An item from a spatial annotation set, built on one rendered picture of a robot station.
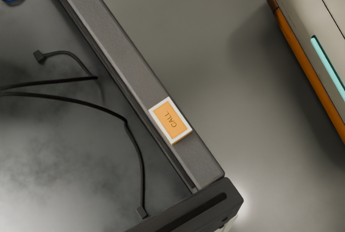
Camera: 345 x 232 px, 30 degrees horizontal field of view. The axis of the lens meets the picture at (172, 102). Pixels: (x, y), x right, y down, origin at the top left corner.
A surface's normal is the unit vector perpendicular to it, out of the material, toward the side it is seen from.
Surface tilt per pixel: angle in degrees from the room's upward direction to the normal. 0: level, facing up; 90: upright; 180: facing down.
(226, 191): 43
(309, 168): 0
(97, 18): 0
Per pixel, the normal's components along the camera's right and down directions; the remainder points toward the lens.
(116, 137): -0.04, -0.26
